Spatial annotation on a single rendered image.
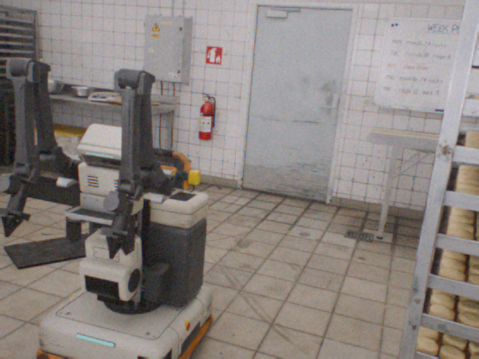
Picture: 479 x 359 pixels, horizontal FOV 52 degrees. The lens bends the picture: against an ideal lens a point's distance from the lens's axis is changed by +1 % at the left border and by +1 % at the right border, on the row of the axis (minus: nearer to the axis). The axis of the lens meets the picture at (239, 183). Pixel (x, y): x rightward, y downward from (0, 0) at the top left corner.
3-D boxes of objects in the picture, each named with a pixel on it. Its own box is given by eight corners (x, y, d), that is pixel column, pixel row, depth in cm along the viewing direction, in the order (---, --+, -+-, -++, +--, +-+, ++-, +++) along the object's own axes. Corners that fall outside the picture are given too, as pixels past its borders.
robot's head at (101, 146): (103, 143, 208) (89, 120, 196) (146, 150, 203) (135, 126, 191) (88, 169, 201) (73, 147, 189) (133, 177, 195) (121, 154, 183)
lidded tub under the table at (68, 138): (50, 152, 563) (50, 130, 556) (76, 147, 606) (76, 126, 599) (78, 157, 551) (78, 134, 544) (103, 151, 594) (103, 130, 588)
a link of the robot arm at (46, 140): (54, 55, 180) (31, 53, 182) (28, 61, 168) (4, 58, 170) (68, 167, 198) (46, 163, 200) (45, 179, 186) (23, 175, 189)
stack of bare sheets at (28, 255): (18, 269, 320) (18, 265, 319) (3, 248, 350) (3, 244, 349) (106, 253, 356) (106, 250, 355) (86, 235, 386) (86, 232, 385)
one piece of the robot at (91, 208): (84, 235, 212) (84, 188, 207) (141, 247, 205) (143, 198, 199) (61, 248, 197) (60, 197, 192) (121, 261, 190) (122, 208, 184)
